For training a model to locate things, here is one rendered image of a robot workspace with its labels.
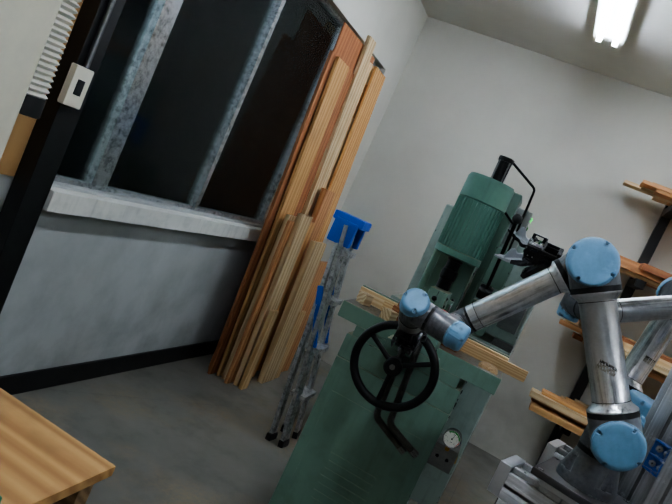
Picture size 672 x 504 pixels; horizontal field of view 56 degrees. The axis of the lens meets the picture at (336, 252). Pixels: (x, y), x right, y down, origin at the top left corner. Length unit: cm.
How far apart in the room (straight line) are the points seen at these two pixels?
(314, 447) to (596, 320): 118
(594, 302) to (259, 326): 232
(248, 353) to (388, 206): 174
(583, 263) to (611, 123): 320
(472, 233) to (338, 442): 88
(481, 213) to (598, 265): 77
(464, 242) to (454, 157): 250
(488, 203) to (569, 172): 242
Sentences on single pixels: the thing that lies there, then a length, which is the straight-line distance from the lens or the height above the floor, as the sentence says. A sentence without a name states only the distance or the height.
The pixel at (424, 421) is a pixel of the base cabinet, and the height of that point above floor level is 65.
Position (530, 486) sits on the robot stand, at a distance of 180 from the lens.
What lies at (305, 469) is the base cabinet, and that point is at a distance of 239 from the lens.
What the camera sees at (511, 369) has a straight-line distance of 234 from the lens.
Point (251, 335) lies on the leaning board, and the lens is 362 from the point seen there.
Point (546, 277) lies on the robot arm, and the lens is 173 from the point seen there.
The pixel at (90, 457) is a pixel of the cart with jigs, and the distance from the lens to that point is 147.
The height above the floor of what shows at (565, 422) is 53.
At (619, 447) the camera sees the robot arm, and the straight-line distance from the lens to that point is 161.
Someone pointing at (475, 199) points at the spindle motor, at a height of 141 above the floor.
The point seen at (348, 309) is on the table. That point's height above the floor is 88.
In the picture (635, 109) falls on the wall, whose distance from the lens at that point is 475.
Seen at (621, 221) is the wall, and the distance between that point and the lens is 462.
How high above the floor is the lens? 125
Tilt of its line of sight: 5 degrees down
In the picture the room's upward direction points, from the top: 24 degrees clockwise
